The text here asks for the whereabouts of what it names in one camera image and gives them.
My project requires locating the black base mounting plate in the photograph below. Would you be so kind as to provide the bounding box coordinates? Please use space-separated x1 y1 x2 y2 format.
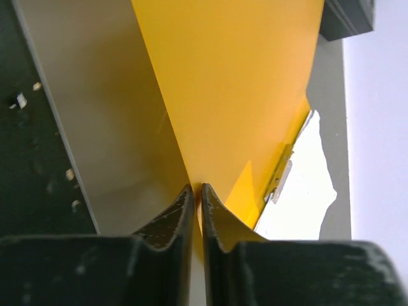
1 1 96 235

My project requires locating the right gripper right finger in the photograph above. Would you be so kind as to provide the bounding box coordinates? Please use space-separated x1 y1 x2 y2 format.
201 183 266 305

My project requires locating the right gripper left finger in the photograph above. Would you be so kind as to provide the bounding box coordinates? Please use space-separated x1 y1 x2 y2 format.
132 184 194 305

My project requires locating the black compartment display box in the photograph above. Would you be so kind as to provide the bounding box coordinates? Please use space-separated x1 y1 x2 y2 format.
319 0 375 41

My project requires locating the yellow plastic folder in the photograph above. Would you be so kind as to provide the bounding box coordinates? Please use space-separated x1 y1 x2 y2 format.
130 0 326 265

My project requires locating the white paper sheet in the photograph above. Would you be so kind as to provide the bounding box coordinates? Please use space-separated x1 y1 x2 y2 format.
254 110 337 240

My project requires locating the metal folder clip mechanism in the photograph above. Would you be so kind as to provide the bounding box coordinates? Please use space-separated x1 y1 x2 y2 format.
264 144 293 204

